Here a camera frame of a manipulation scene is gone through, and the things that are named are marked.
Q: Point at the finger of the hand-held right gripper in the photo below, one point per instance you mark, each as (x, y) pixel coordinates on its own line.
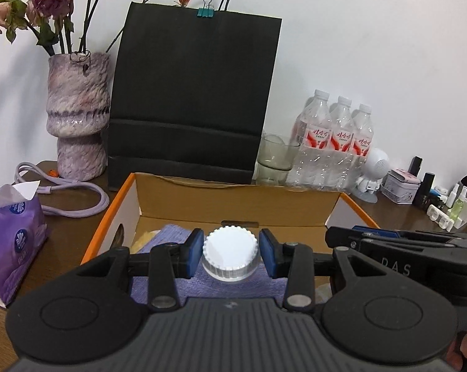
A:
(340, 237)
(373, 231)

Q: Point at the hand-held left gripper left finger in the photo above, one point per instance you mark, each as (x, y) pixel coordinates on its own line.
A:
(194, 254)

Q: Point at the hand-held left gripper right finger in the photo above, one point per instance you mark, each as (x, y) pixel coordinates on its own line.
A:
(268, 255)

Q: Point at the white ribbed jar lid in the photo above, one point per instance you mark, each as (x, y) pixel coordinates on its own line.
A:
(229, 248)

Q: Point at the orange-edged cardboard box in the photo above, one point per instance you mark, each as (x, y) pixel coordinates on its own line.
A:
(237, 205)

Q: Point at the purple knitted cloth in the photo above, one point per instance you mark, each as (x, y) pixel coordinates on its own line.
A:
(237, 288)

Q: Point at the white organizer tray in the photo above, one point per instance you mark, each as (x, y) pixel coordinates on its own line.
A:
(441, 217)

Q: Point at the floral tin box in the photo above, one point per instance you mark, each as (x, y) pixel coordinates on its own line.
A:
(400, 188)

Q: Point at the pale yellow object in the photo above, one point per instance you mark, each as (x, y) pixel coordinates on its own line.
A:
(144, 240)

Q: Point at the small green bottle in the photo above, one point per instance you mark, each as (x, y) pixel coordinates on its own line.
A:
(457, 209)

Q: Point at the white robot-shaped speaker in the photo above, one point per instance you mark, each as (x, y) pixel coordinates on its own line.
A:
(375, 162)

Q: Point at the dark curved utensil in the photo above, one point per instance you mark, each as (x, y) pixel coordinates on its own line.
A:
(119, 236)

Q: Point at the slim black cosmetic tube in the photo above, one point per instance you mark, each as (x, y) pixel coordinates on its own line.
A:
(415, 164)

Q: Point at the clear water bottle red label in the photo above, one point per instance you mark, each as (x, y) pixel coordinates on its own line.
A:
(313, 135)
(363, 143)
(340, 139)

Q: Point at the green-tinted glass cup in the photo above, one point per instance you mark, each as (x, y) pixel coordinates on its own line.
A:
(274, 157)

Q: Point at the black paper bag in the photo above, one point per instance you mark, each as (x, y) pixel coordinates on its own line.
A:
(191, 85)

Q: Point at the purple tissue pack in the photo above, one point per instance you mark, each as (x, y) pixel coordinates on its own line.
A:
(12, 248)

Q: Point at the purple mottled ceramic vase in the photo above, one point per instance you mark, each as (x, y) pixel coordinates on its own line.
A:
(78, 104)

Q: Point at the teal binder clip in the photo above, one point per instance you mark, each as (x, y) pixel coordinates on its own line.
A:
(205, 12)

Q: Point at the dried rose bouquet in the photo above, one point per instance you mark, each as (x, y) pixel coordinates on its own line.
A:
(55, 4)

